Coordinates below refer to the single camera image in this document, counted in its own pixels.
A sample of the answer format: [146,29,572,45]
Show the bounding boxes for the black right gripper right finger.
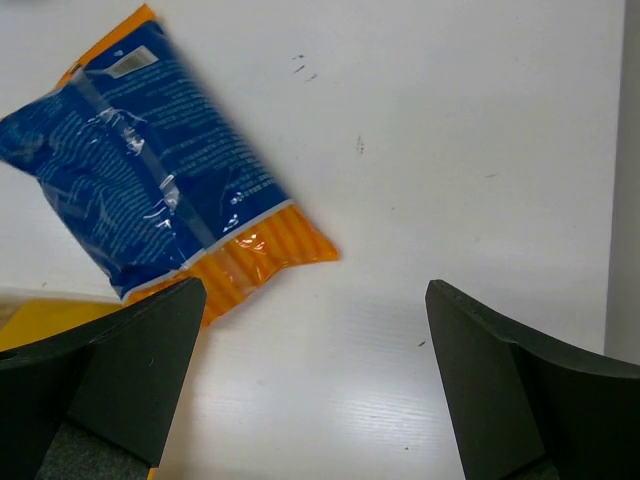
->
[425,280,639,479]

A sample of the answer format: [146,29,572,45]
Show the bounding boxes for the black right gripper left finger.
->
[1,278,206,479]

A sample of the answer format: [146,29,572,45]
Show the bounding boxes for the blue orange pasta bag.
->
[1,6,339,324]

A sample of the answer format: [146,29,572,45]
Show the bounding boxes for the yellow macaroni bag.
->
[1,297,122,351]

